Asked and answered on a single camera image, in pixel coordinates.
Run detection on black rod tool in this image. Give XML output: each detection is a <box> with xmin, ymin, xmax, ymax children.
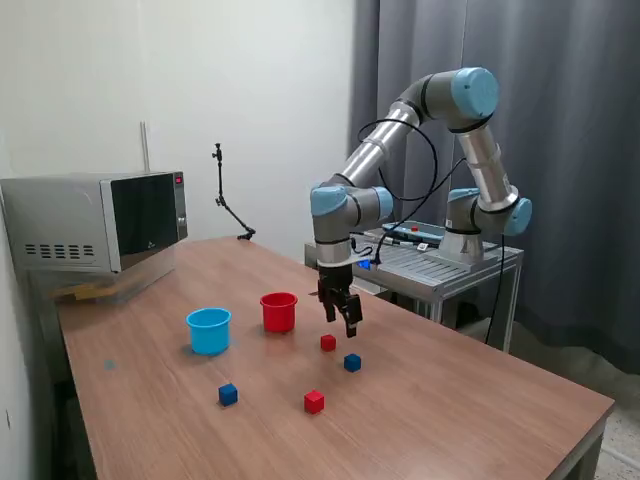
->
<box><xmin>382</xmin><ymin>234</ymin><xmax>431</xmax><ymax>251</ymax></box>

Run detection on silver microwave oven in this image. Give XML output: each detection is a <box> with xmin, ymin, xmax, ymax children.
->
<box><xmin>0</xmin><ymin>169</ymin><xmax>189</xmax><ymax>275</ymax></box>

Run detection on blue plastic cup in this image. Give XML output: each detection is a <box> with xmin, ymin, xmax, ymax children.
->
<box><xmin>185</xmin><ymin>307</ymin><xmax>234</xmax><ymax>357</ymax></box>

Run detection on grey curtain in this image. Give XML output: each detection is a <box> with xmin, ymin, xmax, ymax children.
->
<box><xmin>347</xmin><ymin>0</ymin><xmax>640</xmax><ymax>375</ymax></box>

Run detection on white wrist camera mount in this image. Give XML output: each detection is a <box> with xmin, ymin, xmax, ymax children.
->
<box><xmin>347</xmin><ymin>248</ymin><xmax>376</xmax><ymax>274</ymax></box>

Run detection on white wall pipe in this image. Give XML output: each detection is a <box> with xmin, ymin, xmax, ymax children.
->
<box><xmin>139</xmin><ymin>119</ymin><xmax>151</xmax><ymax>174</ymax></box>

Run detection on black hanging power cable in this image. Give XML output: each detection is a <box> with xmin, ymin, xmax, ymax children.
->
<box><xmin>483</xmin><ymin>232</ymin><xmax>506</xmax><ymax>346</ymax></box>

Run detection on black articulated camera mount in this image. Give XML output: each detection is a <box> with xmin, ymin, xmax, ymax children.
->
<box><xmin>209</xmin><ymin>142</ymin><xmax>257</xmax><ymax>242</ymax></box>

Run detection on wooden boards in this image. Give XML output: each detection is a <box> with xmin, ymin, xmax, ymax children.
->
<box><xmin>49</xmin><ymin>282</ymin><xmax>119</xmax><ymax>303</ymax></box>

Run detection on black looping robot cable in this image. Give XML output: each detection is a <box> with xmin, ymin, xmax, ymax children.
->
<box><xmin>357</xmin><ymin>117</ymin><xmax>469</xmax><ymax>266</ymax></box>

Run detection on grey metal robot cart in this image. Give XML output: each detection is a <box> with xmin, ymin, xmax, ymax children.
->
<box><xmin>303</xmin><ymin>227</ymin><xmax>525</xmax><ymax>354</ymax></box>

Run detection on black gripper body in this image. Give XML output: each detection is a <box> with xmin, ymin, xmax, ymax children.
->
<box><xmin>317</xmin><ymin>263</ymin><xmax>355</xmax><ymax>298</ymax></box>

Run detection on blue teach pendant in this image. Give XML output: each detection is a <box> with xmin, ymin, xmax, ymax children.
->
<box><xmin>382</xmin><ymin>221</ymin><xmax>446</xmax><ymax>241</ymax></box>

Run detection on grey microwave stand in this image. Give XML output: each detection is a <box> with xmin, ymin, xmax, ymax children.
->
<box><xmin>27</xmin><ymin>254</ymin><xmax>177</xmax><ymax>305</ymax></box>

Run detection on red plastic cup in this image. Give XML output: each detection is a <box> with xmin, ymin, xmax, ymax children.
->
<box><xmin>259</xmin><ymin>292</ymin><xmax>300</xmax><ymax>335</ymax></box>

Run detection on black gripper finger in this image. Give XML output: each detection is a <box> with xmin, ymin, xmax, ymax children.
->
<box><xmin>317</xmin><ymin>284</ymin><xmax>338</xmax><ymax>324</ymax></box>
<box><xmin>336</xmin><ymin>293</ymin><xmax>363</xmax><ymax>340</ymax></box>

